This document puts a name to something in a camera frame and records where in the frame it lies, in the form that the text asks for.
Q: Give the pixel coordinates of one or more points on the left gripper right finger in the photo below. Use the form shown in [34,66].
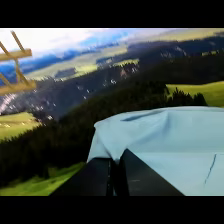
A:
[140,180]

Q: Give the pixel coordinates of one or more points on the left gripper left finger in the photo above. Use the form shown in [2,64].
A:
[90,180]

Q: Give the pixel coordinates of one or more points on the light blue shirt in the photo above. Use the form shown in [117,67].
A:
[173,140]

